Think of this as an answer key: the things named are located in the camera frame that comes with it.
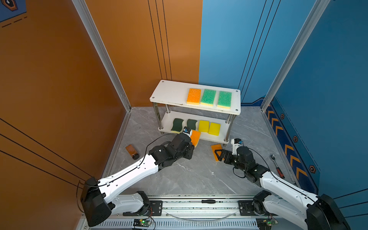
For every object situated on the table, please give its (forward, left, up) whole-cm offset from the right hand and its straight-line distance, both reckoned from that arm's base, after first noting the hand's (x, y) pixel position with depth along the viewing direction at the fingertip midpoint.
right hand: (219, 153), depth 84 cm
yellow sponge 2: (+22, +7, -2) cm, 23 cm away
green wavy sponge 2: (+22, +26, -1) cm, 34 cm away
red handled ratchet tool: (+2, -36, -9) cm, 37 cm away
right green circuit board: (-33, -20, -11) cm, 40 cm away
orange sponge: (+3, +14, +12) cm, 19 cm away
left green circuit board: (-33, +40, -10) cm, 53 cm away
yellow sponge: (+19, +1, -1) cm, 19 cm away
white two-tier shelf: (+20, +28, +25) cm, 43 cm away
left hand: (-1, +16, +10) cm, 19 cm away
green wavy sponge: (+23, +16, -1) cm, 28 cm away
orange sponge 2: (+9, -1, -9) cm, 13 cm away
